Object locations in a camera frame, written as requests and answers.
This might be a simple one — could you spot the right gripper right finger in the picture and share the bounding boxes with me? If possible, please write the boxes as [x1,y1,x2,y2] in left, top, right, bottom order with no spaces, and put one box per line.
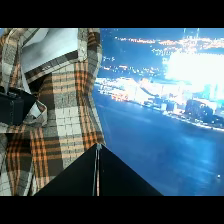
[97,143,164,197]

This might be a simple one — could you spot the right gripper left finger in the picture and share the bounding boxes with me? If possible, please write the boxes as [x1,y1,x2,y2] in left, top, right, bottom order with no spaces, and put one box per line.
[33,143,99,197]

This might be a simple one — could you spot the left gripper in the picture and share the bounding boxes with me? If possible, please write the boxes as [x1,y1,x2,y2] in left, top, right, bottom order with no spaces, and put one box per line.
[0,86,38,127]

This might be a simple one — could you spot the checked shirt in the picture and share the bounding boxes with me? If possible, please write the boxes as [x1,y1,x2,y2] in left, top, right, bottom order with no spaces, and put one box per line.
[0,27,107,197]

